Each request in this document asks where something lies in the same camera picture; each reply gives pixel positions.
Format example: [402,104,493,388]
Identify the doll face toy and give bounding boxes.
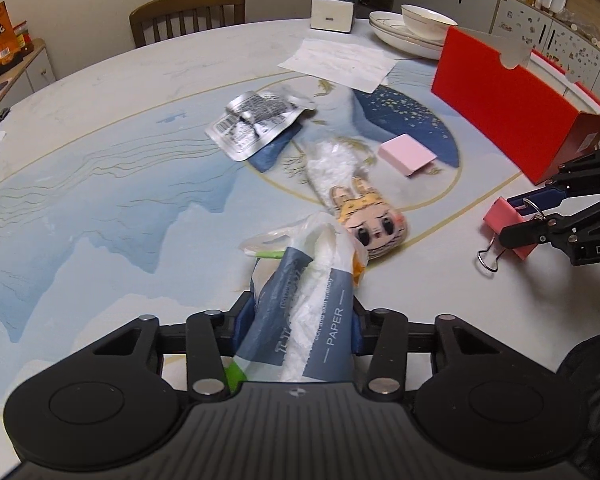
[322,180,410,261]

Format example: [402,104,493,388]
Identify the red jar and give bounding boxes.
[12,20,35,56]

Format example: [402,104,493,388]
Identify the white tissue box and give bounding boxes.
[311,0,357,32]

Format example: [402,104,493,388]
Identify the white gold-rimmed plate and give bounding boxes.
[372,19,448,59]

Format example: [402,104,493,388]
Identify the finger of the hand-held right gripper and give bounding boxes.
[499,192,600,253]
[507,142,600,211]

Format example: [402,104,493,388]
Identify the person's dark clothing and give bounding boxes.
[555,325,600,480]

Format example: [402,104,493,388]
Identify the white sticker cabinet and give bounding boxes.
[490,0,600,106]

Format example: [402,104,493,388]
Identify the white gold-rimmed bowl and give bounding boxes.
[401,4,459,43]

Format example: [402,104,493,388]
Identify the blue white tissue packet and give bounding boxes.
[222,211,371,396]

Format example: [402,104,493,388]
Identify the red cardboard box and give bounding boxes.
[431,26,600,184]

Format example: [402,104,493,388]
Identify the pink binder clip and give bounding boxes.
[476,197,548,278]

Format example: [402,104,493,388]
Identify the pink sticky note pad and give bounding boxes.
[378,133,440,177]

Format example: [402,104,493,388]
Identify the crinkled clear plastic bag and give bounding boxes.
[300,137,376,206]

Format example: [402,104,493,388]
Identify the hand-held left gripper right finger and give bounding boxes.
[351,297,501,402]

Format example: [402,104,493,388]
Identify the white paper sheet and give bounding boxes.
[277,37,397,95]

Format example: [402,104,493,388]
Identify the wooden chair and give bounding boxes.
[129,0,247,50]

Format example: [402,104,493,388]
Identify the silver foil packet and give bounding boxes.
[204,87,317,162]

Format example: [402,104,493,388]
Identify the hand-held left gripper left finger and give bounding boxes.
[80,291,255,402]

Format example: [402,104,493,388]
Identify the white wooden sideboard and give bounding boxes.
[0,37,57,111]

